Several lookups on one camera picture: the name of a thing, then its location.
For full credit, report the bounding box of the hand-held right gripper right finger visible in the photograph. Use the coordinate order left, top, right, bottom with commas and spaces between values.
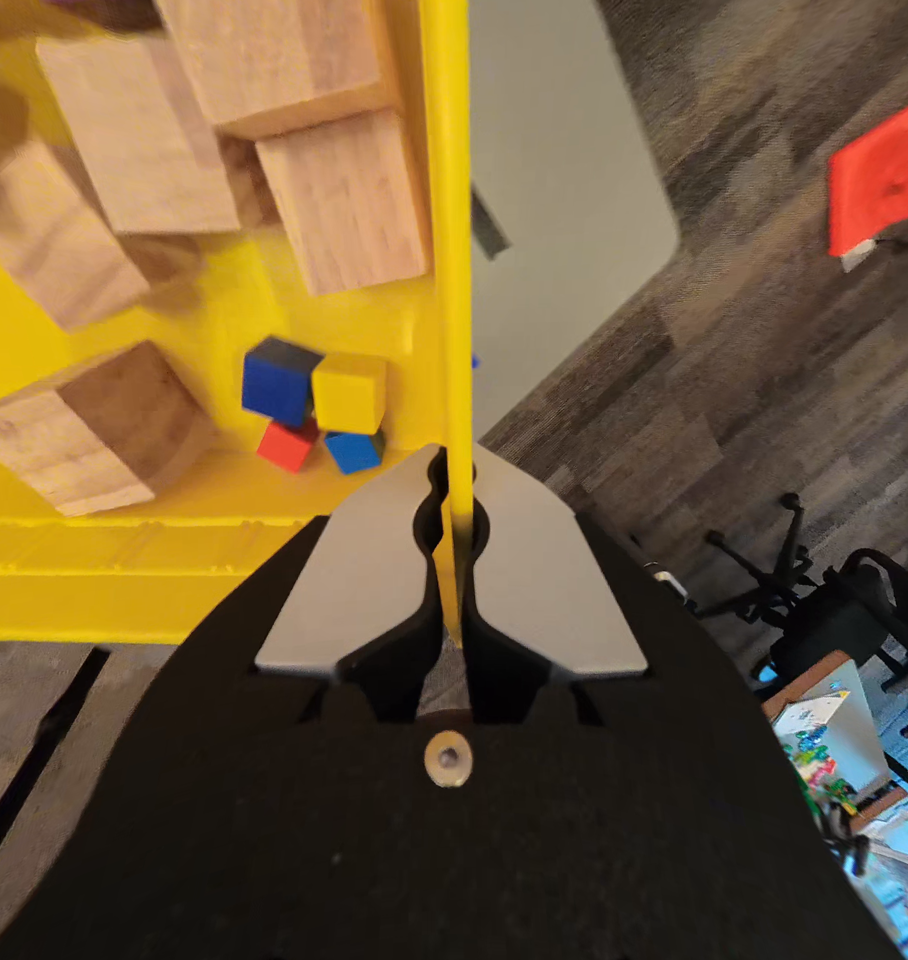
463, 446, 650, 685

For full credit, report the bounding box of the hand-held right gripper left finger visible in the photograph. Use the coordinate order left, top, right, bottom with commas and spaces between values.
253, 442, 450, 684

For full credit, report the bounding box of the yellow plastic bin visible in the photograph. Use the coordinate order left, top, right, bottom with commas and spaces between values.
0, 0, 476, 651

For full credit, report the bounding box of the pile of wooden cubes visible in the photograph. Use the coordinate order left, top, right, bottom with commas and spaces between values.
0, 0, 434, 519

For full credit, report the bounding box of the black office chair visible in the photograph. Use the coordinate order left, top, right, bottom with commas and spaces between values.
705, 491, 908, 696

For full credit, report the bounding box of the wooden office desk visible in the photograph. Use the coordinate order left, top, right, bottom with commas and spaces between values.
761, 649, 908, 834

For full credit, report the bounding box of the orange traffic cone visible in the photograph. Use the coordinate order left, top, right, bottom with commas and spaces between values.
827, 97, 908, 273

